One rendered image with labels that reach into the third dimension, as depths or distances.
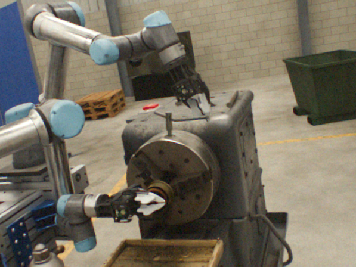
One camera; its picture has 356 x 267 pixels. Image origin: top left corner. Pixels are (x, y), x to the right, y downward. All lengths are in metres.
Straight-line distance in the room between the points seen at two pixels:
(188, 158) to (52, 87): 0.64
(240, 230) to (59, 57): 0.94
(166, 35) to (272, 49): 10.09
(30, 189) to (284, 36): 9.99
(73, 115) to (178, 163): 0.38
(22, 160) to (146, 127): 0.50
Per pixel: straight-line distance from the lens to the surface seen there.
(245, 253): 1.69
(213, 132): 1.51
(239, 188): 1.57
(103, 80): 12.17
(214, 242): 1.41
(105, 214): 1.34
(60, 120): 1.28
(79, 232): 1.43
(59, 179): 1.49
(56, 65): 1.67
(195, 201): 1.44
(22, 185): 1.78
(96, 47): 1.23
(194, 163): 1.39
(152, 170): 1.40
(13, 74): 7.06
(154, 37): 1.27
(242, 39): 11.29
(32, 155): 1.73
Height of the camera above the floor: 1.58
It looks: 14 degrees down
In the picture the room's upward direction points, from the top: 10 degrees counter-clockwise
